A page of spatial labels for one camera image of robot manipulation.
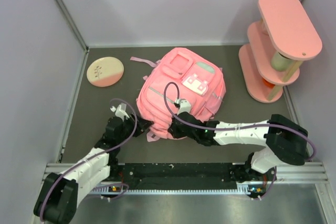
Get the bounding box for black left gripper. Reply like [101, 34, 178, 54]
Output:
[117, 112, 154, 144]

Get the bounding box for pink student backpack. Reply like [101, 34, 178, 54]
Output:
[136, 48, 226, 142]

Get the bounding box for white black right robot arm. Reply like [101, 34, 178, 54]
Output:
[168, 112, 308, 180]

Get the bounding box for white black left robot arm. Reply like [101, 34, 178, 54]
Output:
[33, 114, 153, 223]

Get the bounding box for cream and pink plate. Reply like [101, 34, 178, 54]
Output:
[86, 57, 124, 88]

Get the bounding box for orange bowl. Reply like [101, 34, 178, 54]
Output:
[262, 78, 275, 89]

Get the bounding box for pale green cup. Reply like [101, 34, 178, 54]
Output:
[271, 52, 292, 72]

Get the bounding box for pink three-tier wooden shelf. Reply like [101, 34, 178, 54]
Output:
[238, 0, 322, 103]

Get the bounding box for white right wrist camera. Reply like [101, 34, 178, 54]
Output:
[174, 99, 192, 115]

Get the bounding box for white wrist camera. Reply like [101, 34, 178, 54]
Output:
[174, 99, 192, 115]
[110, 103, 129, 121]

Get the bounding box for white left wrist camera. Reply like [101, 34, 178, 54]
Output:
[110, 103, 129, 121]

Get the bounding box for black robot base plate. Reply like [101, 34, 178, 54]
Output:
[103, 163, 274, 190]

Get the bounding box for grey slotted cable duct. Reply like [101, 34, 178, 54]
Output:
[89, 183, 263, 196]

